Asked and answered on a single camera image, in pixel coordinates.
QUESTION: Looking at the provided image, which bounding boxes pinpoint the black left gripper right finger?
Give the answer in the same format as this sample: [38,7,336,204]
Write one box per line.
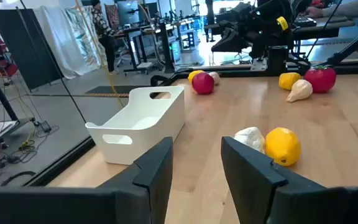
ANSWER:
[221,136,326,224]

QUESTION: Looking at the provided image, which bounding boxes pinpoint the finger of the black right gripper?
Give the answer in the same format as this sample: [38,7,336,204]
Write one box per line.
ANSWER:
[211,29,249,54]
[218,19,245,32]

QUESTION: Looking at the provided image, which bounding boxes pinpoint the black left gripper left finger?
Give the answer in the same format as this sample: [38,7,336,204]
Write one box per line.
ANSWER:
[98,136,174,224]

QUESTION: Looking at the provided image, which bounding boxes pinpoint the white garlic bulb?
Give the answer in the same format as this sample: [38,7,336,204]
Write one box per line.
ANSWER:
[234,126,266,154]
[208,71,221,86]
[286,78,313,103]

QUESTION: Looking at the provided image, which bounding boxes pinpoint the yellow lemon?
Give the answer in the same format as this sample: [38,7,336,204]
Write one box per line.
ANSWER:
[278,72,303,91]
[187,70,205,84]
[264,126,302,167]

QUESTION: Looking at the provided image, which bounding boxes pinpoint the red tomato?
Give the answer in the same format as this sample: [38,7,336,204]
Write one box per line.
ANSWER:
[191,72,215,95]
[303,65,337,94]

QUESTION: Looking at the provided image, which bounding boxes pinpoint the white plastic basket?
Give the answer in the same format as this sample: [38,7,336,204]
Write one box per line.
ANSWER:
[85,85,186,166]

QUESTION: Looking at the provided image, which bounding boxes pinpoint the black keyboard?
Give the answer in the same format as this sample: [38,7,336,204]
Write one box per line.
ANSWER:
[293,16,318,28]

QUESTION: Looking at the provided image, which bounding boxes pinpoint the black standing desk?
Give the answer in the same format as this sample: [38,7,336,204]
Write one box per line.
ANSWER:
[113,0,204,75]

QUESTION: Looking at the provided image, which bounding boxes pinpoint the dark office desk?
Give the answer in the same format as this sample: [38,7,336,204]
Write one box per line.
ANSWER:
[203,15,356,43]

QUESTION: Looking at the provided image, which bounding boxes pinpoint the black hazard striped floor mat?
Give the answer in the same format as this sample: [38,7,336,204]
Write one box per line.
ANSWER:
[84,85,150,98]

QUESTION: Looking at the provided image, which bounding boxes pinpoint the black diagonal support beam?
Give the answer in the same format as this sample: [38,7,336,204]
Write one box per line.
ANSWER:
[324,21,358,68]

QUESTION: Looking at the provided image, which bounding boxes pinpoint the black power adapter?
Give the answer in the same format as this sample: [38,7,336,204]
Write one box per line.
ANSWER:
[39,119,53,134]

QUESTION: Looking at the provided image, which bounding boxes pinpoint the person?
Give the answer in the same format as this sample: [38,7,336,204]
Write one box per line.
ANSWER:
[90,0,119,75]

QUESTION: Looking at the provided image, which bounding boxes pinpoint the white draped cloth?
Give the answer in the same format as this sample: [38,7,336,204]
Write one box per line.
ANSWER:
[34,5,107,80]

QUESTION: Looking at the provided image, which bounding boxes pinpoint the black partition panel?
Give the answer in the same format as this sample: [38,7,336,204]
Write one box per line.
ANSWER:
[0,6,64,91]

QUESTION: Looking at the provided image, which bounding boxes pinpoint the yellow cable tag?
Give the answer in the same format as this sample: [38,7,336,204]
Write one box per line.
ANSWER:
[276,16,289,31]

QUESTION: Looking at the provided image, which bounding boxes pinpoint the yellow hanging cable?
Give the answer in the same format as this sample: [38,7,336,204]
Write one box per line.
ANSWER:
[73,0,126,108]

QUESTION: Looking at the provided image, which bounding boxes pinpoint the black hanging cable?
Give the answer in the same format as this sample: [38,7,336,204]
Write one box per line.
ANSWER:
[17,0,88,124]

